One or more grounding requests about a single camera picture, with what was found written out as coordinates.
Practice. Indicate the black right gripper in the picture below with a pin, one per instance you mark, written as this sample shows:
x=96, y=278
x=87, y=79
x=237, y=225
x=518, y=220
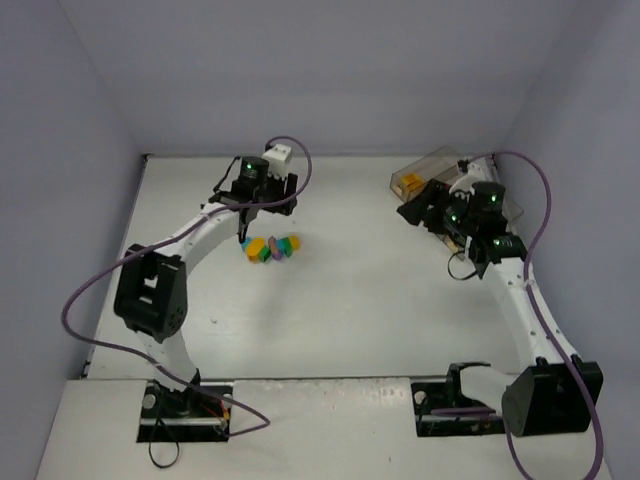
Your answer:
x=435, y=201

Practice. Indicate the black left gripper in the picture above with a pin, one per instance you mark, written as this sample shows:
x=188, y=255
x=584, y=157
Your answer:
x=251, y=203

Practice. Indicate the yellow curved lego brick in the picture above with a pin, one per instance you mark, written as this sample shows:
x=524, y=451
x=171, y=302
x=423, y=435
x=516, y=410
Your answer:
x=412, y=187

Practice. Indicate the orange lego plate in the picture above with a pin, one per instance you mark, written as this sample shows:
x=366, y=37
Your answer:
x=410, y=179

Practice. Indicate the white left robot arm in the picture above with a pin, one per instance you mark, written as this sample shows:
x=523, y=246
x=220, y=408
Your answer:
x=151, y=296

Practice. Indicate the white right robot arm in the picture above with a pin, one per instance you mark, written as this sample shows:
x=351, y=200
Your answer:
x=554, y=387

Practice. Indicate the yellow lego right of pile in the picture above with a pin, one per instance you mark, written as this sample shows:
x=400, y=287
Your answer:
x=295, y=242

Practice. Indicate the cyan green stacked lego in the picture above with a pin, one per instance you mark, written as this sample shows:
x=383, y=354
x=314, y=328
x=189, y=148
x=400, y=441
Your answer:
x=284, y=247

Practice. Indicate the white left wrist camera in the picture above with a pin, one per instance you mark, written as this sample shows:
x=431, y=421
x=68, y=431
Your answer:
x=278, y=157

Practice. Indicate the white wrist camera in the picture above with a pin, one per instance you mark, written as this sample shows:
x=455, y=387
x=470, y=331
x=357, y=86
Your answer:
x=278, y=157
x=476, y=171

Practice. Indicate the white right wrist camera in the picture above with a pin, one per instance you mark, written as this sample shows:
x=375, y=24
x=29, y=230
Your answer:
x=476, y=171

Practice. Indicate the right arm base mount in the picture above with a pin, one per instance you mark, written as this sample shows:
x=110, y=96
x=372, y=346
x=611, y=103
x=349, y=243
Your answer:
x=440, y=409

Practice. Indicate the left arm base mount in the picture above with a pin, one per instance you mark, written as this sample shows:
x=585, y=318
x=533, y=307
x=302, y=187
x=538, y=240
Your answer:
x=185, y=417

